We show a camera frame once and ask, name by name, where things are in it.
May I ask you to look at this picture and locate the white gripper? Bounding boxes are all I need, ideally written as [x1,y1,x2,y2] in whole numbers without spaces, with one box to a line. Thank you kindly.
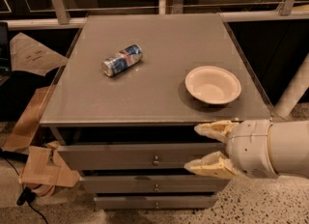
[184,120,278,180]

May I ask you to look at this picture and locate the grey top drawer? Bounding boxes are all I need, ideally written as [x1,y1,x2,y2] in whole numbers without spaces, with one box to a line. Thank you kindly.
[58,143,225,171]

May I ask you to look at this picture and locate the grey drawer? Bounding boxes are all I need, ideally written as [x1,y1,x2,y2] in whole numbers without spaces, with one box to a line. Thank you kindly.
[94,195,217,210]
[80,175,229,193]
[58,143,225,171]

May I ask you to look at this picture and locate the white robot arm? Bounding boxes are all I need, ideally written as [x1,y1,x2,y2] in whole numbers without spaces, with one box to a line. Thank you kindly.
[184,120,309,179]

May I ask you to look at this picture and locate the grey bottom drawer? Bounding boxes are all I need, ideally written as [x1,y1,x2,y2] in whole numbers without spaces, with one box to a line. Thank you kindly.
[94,195,217,210]

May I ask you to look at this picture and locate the grey drawer cabinet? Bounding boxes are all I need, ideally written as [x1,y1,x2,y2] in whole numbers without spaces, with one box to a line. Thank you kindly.
[41,14,268,198]

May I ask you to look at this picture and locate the grey middle drawer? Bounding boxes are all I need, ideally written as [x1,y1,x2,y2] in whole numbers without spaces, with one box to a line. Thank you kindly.
[80,175,229,193]

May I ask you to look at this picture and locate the white paper bowl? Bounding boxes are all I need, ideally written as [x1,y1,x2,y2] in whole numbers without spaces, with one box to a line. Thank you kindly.
[184,66,241,105]

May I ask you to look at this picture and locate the blue silver drink can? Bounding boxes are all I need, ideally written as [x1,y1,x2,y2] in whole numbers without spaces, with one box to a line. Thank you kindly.
[101,44,143,77]

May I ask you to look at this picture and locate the cardboard pieces on floor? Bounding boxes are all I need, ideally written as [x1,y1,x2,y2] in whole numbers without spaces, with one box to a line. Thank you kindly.
[18,146,80,198]

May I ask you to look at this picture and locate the long cardboard strip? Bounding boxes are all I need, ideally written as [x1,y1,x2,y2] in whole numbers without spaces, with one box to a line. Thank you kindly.
[3,86,52,154]

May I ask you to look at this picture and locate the brown cardboard sheet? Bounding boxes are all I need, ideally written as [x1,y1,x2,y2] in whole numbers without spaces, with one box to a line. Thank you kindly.
[10,33,68,76]

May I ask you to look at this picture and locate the metal railing frame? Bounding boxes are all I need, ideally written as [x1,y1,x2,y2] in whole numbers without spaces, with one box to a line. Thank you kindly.
[0,0,309,31]

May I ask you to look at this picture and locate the black cable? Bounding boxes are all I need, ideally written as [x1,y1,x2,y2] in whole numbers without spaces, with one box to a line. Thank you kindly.
[0,147,49,224]

